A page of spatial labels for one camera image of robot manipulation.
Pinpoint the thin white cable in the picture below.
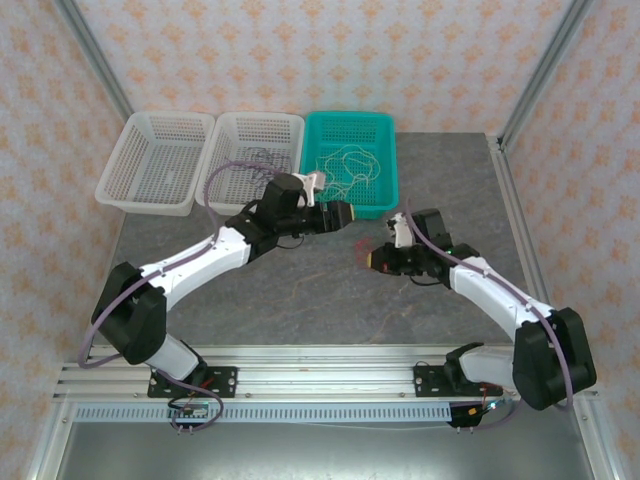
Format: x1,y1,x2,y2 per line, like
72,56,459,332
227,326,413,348
322,172,369,202

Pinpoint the thin yellow cable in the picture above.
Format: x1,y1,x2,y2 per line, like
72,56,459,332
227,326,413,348
313,144,384,201

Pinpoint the teal perforated plastic basket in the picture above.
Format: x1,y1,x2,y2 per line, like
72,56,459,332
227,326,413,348
297,110,400,221

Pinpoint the white perforated plastic basket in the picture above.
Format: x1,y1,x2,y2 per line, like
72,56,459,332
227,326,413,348
194,110,306,220
94,110,216,217

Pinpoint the right controller circuit board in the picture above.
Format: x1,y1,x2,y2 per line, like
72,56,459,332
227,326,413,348
452,397,507,427

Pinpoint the controller circuit board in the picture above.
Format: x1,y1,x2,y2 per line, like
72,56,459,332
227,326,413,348
452,397,507,427
167,399,211,420

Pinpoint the grey metal lower panel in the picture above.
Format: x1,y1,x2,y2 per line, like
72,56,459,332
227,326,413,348
29,422,609,480

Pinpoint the left controller circuit board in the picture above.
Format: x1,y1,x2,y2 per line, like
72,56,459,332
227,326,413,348
167,399,211,420

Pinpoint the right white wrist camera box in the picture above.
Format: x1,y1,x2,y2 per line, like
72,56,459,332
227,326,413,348
388,212,415,249

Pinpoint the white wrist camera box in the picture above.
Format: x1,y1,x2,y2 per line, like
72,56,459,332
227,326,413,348
388,212,415,249
292,172,326,207

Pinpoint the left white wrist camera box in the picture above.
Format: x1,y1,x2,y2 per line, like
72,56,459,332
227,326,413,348
292,172,326,207

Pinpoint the right arm purple hose cable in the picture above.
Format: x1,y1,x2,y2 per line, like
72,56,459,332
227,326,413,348
405,198,574,432

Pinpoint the arm purple hose cable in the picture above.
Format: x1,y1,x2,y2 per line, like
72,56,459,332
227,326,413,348
78,160,296,435
405,198,574,432

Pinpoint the left arm purple hose cable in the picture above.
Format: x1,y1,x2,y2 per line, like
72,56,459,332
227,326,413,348
78,160,296,435

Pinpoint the aluminium side rail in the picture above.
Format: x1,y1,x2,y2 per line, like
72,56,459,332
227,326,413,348
487,133,571,361

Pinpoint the aluminium mounting rail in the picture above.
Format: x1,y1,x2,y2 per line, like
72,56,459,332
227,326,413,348
53,344,600,402

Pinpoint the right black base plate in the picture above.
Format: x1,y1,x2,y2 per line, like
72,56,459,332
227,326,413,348
413,364,504,401

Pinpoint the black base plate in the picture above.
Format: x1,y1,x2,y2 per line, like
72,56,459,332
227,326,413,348
413,364,504,401
147,366,239,399

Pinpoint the white slotted cable duct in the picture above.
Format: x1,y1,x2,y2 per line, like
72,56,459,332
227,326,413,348
74,403,454,424

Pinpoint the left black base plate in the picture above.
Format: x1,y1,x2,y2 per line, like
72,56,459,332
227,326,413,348
147,366,239,399

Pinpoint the right aluminium frame post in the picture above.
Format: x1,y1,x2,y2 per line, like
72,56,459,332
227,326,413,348
499,0,596,151

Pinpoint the aluminium frame post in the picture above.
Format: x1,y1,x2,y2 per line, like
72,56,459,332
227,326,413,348
53,0,135,119
499,0,596,151

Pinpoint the left aluminium frame post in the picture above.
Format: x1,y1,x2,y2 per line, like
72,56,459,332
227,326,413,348
53,0,135,119

